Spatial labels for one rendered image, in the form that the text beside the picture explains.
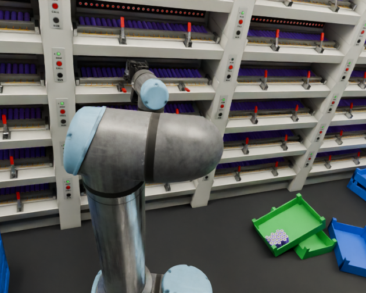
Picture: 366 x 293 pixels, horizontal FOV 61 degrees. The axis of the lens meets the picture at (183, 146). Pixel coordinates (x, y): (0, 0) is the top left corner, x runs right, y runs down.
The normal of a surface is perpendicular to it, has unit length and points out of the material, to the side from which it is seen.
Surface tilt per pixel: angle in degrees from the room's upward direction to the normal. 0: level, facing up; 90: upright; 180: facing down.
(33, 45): 106
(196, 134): 42
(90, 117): 22
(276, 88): 16
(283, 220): 28
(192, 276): 4
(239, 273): 0
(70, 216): 90
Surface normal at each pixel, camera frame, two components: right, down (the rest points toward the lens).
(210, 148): 0.76, -0.02
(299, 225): -0.32, -0.71
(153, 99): 0.36, 0.38
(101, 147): 0.00, 0.11
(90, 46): 0.30, 0.74
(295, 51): 0.22, -0.67
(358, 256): 0.14, -0.85
